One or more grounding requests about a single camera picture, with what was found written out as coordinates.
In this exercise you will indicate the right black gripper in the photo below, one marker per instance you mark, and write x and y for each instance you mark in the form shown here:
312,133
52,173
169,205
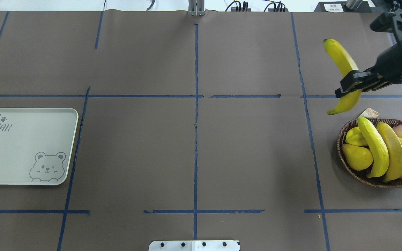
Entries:
393,63

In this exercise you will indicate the yellow banana with dark tip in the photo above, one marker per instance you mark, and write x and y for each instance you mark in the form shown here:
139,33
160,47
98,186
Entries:
345,63

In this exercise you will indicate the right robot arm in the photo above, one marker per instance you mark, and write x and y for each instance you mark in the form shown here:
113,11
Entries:
387,71

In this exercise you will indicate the brown wicker basket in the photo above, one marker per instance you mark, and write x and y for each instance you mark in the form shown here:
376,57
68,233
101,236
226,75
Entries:
360,175

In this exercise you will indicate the small paper tag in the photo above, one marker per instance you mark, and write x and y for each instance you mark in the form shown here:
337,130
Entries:
369,113

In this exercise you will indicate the yellow pear upper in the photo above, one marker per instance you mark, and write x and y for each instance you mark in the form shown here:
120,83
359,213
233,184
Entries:
354,137

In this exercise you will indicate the yellow pear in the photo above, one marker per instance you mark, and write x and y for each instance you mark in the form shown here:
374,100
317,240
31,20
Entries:
358,158
354,137

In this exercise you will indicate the dull yellow banana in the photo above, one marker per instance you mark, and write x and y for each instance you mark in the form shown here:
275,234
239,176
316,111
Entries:
394,148

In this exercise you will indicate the yellow pear lower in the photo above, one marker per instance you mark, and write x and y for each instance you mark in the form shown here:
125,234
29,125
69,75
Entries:
358,158

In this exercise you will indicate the bright yellow banana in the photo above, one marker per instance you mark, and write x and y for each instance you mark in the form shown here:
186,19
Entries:
377,147

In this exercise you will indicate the black labelled box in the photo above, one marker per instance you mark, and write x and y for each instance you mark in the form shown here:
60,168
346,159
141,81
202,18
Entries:
365,6

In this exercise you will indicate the white bear print tray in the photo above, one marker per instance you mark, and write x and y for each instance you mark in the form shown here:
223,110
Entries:
36,145

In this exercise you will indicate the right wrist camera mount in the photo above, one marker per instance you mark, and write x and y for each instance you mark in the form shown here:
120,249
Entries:
389,22

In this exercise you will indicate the aluminium profile post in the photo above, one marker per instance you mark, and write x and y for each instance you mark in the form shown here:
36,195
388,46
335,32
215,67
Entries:
196,8

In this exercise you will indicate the white metal base plate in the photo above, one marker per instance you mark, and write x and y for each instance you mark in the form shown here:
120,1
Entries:
195,245

